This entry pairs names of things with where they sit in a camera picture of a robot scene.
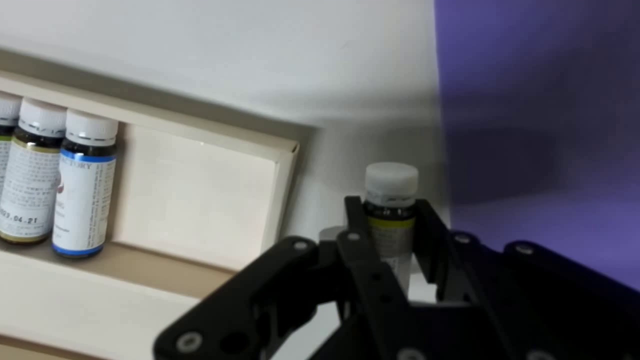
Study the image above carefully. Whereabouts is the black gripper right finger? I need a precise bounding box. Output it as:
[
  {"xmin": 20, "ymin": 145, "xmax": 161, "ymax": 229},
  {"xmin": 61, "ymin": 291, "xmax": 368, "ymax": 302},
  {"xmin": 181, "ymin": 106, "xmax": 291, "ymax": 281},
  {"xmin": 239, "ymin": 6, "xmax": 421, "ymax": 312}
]
[{"xmin": 410, "ymin": 197, "xmax": 640, "ymax": 360}]

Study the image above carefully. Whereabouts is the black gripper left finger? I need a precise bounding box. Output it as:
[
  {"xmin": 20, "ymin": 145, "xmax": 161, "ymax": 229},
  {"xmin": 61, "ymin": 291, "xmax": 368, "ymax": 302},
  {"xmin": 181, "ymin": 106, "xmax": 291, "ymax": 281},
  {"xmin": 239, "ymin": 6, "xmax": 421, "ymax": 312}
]
[{"xmin": 152, "ymin": 193, "xmax": 417, "ymax": 360}]

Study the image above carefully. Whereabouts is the yellow-banded white cap bottle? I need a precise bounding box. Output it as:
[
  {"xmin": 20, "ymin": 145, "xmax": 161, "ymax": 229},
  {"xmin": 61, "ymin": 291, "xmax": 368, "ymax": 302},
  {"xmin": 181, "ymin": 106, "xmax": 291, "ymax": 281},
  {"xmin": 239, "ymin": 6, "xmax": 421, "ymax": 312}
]
[{"xmin": 362, "ymin": 159, "xmax": 421, "ymax": 290}]

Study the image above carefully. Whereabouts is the light wooden tray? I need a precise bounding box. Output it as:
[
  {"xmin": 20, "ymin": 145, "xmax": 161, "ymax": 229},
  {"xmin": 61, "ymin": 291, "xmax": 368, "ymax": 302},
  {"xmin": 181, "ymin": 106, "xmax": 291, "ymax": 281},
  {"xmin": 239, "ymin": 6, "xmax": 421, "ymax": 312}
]
[{"xmin": 0, "ymin": 47, "xmax": 304, "ymax": 360}]

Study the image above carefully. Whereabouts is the blue-banded white label bottle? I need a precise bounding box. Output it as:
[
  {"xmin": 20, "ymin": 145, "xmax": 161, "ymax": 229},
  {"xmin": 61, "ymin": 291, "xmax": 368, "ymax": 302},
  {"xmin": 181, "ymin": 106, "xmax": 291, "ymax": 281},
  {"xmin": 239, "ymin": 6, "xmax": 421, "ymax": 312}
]
[{"xmin": 49, "ymin": 108, "xmax": 121, "ymax": 261}]

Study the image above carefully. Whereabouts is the olive-banded white label bottle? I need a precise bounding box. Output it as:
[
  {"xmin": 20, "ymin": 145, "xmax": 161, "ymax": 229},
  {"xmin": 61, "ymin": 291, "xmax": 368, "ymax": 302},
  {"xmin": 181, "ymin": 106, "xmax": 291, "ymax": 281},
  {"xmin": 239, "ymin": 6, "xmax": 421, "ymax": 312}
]
[{"xmin": 0, "ymin": 96, "xmax": 70, "ymax": 246}]

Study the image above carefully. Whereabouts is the purple paper mat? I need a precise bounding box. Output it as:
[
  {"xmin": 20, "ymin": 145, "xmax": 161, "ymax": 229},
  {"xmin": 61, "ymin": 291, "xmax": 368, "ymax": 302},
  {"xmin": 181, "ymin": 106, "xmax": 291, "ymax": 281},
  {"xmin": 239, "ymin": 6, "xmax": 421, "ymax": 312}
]
[{"xmin": 431, "ymin": 0, "xmax": 640, "ymax": 293}]

